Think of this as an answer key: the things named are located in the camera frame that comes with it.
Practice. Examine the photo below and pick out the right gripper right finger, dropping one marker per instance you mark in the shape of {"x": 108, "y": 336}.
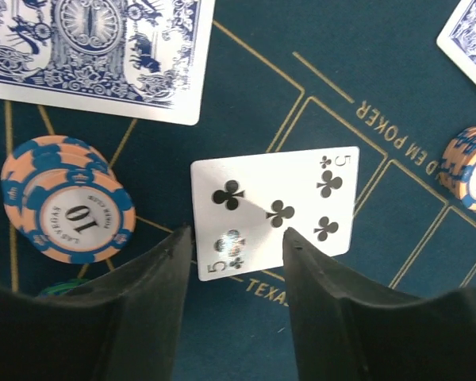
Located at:
{"x": 348, "y": 327}

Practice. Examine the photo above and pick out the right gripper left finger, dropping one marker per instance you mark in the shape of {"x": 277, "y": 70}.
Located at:
{"x": 123, "y": 325}

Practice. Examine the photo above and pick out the five of clubs card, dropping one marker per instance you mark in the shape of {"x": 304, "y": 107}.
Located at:
{"x": 244, "y": 204}

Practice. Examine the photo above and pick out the white-blue poker chip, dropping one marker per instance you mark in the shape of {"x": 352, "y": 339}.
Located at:
{"x": 61, "y": 194}
{"x": 458, "y": 167}

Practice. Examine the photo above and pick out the dealt blue-backed card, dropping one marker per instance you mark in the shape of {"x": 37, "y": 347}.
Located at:
{"x": 457, "y": 39}
{"x": 143, "y": 59}

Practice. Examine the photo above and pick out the green poker chip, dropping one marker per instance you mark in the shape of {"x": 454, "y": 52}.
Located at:
{"x": 61, "y": 287}

